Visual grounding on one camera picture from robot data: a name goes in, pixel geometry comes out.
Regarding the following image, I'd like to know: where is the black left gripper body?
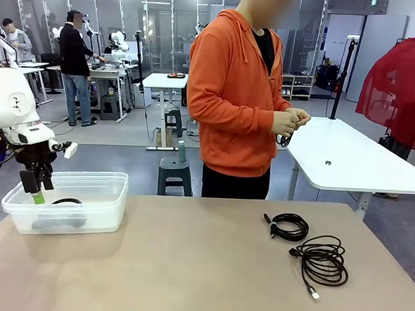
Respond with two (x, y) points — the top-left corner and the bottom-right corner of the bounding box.
(12, 140), (59, 175)

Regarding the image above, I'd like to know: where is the thin black power cable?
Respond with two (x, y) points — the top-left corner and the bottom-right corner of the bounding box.
(275, 130), (294, 149)

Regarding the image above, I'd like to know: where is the long black braided usb cable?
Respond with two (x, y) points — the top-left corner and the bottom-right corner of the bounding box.
(286, 233), (352, 302)

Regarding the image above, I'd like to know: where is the orange sleeved right forearm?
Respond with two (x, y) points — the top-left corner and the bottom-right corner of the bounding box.
(207, 92), (292, 131)

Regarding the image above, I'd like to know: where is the person's right hand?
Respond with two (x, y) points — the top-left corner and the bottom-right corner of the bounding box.
(271, 111), (299, 138)

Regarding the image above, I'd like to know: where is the person's left hand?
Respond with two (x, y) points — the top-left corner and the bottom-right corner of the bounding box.
(283, 107), (312, 128)

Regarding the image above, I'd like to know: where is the clear plastic storage container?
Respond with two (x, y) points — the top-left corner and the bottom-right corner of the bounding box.
(0, 167), (130, 239)

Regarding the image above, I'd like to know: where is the dark grey plastic stool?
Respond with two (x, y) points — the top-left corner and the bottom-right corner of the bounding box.
(99, 94), (123, 122)

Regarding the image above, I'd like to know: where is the white standing desk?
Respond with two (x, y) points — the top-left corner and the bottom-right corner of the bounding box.
(15, 61), (56, 107)

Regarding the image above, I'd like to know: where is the black office chair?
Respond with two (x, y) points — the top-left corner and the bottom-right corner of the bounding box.
(38, 52), (65, 96)

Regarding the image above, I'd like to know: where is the man in black sweater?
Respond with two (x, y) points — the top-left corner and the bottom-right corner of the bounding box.
(54, 8), (110, 129)

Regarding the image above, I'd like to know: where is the grey metal workbench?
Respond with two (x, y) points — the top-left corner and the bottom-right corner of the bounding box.
(45, 60), (138, 124)

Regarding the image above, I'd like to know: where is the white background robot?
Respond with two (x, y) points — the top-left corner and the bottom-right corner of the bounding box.
(0, 28), (21, 69)
(104, 30), (131, 64)

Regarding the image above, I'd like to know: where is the person in grey hoodie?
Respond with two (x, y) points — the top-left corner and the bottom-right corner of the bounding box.
(0, 17), (35, 64)

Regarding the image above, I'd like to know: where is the brown cardboard box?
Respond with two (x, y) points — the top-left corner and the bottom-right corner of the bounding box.
(156, 127), (173, 149)

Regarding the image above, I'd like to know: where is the grey green plastic stool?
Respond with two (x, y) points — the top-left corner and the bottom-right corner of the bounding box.
(163, 106), (185, 138)
(156, 155), (195, 197)

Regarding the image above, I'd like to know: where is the green drink bottle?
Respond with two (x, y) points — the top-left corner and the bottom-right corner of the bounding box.
(176, 139), (189, 164)

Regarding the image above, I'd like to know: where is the small white background table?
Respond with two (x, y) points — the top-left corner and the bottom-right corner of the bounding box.
(139, 72), (192, 153)

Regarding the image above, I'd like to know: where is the person in orange hoodie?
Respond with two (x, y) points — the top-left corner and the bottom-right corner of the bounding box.
(182, 6), (317, 202)

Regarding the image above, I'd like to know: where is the wooden shoe rack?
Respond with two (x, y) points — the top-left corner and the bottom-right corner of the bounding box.
(281, 73), (316, 103)

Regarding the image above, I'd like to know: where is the black equipment bag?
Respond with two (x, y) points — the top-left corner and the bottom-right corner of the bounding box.
(315, 63), (341, 94)

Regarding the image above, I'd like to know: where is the large white table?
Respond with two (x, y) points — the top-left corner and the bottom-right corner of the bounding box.
(281, 114), (415, 224)

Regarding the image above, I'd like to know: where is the black tripod pole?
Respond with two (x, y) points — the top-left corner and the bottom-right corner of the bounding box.
(328, 36), (359, 122)

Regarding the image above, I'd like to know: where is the black handbag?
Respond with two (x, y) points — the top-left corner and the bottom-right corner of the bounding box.
(377, 127), (395, 150)

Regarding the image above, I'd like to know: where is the red sheer garment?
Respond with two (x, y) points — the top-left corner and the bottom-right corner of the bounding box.
(353, 30), (415, 151)

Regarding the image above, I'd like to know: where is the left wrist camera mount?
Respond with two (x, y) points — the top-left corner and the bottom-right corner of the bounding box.
(47, 139), (79, 160)

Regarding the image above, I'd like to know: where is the black camera tripod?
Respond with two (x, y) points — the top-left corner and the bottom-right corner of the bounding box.
(132, 29), (149, 92)

